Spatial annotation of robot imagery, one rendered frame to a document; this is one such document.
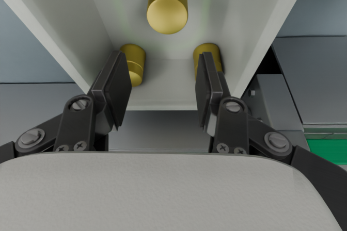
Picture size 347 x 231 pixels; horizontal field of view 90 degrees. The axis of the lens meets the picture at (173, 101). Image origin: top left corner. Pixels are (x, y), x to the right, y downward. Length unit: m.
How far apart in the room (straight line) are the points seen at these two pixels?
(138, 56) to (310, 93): 0.20
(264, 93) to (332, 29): 0.14
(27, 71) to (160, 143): 0.26
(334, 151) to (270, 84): 0.09
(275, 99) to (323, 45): 0.11
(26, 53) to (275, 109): 0.35
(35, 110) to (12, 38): 0.12
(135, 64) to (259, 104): 0.15
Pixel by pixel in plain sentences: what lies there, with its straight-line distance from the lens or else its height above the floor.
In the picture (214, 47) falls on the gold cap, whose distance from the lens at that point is 0.23.
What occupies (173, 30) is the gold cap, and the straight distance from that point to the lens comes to 0.16.
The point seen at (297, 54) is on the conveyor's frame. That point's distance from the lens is 0.26.
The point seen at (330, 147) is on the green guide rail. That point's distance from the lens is 0.23.
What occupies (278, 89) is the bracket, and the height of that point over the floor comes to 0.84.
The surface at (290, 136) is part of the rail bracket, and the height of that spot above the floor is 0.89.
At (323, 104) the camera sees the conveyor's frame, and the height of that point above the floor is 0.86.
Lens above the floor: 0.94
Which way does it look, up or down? 30 degrees down
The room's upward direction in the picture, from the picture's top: 179 degrees counter-clockwise
